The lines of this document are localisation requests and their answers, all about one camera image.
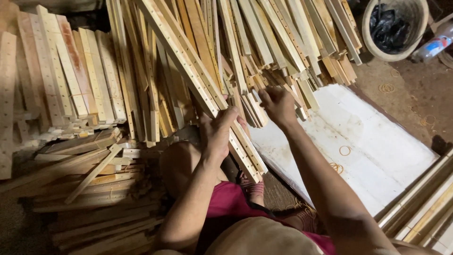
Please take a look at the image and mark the person's right hand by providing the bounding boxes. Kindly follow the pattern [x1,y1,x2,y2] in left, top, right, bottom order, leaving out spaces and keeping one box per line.
[258,86,300,129]

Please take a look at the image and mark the person's left hand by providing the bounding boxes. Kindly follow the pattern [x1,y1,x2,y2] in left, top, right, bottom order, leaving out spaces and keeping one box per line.
[198,105,247,163]

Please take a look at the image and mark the long drilled wooden slat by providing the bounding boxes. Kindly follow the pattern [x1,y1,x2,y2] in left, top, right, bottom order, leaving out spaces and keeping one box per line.
[150,0,269,176]
[134,0,262,184]

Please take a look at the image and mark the leaning pile of wooden slats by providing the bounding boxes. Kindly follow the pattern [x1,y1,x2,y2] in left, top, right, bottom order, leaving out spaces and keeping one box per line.
[104,0,365,147]

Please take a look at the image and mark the pink patterned sandal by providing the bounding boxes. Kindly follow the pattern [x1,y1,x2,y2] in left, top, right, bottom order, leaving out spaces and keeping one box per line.
[283,208,318,234]
[238,171,266,207]

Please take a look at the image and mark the white board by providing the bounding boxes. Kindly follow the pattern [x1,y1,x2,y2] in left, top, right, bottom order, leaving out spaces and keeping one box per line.
[248,84,440,217]

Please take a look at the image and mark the person's left leg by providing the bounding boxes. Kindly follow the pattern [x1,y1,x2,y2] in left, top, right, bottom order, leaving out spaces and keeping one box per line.
[159,141,229,200]

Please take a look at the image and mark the person's red shorts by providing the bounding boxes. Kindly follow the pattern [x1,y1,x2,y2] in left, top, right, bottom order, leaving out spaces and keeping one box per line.
[196,181,337,255]

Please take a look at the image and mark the black plastic bag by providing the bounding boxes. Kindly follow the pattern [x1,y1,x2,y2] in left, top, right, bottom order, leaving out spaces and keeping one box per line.
[369,4,411,54]

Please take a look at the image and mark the person's beige shirt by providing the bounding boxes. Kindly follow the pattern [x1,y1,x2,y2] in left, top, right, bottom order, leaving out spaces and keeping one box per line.
[152,217,443,255]

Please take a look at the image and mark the beige plastic bucket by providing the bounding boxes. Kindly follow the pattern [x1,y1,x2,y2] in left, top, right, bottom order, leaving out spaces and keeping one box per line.
[362,0,430,63]

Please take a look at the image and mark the clear plastic bottle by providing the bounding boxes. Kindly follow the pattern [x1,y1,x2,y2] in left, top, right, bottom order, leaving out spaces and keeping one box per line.
[411,22,453,64]

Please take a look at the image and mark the bundles of pale wooden slats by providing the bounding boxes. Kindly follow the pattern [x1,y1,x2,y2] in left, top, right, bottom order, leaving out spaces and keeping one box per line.
[377,149,453,255]

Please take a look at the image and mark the heap of rough wooden strips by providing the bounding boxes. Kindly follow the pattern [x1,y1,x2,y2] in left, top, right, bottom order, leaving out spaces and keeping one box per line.
[0,127,167,255]

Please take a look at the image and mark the stack of short drilled slats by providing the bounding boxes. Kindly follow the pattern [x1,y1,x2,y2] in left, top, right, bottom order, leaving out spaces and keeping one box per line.
[0,4,128,180]

